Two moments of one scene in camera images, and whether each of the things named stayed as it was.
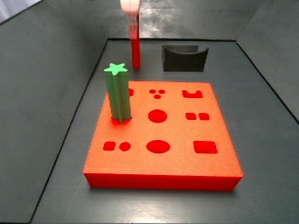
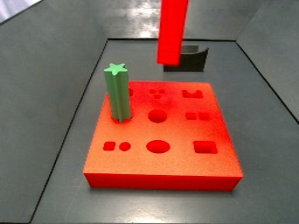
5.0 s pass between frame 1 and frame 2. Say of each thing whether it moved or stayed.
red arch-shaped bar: moved
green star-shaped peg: stayed
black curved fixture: stayed
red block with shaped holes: stayed
